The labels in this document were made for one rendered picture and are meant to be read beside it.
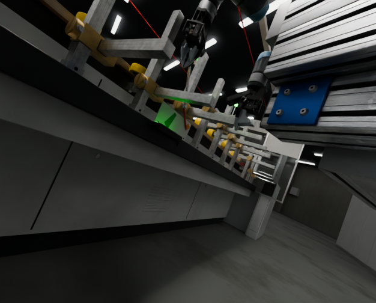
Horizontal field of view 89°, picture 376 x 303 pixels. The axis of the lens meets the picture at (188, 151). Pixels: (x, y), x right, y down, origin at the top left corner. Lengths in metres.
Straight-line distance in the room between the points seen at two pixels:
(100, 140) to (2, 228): 0.47
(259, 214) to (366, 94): 2.77
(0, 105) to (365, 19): 0.69
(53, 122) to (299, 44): 0.61
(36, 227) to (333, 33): 1.07
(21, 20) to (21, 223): 0.69
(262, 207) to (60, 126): 2.76
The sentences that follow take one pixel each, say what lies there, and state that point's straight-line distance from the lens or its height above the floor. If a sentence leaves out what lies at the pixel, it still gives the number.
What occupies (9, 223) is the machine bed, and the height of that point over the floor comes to 0.15.
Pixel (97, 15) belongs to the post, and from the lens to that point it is 0.68.
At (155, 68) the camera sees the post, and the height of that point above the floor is 0.88.
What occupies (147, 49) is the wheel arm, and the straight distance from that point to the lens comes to 0.49.
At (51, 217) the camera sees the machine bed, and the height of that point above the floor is 0.17.
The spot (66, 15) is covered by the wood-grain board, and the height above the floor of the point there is 0.88.
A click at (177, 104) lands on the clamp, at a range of 0.94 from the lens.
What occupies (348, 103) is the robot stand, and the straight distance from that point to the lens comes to 0.37.
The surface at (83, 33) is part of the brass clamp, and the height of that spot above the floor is 0.80.
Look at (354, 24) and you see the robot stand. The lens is 0.39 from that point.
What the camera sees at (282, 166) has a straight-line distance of 3.06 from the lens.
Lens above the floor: 0.59
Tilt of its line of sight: 4 degrees up
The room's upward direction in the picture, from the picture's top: 23 degrees clockwise
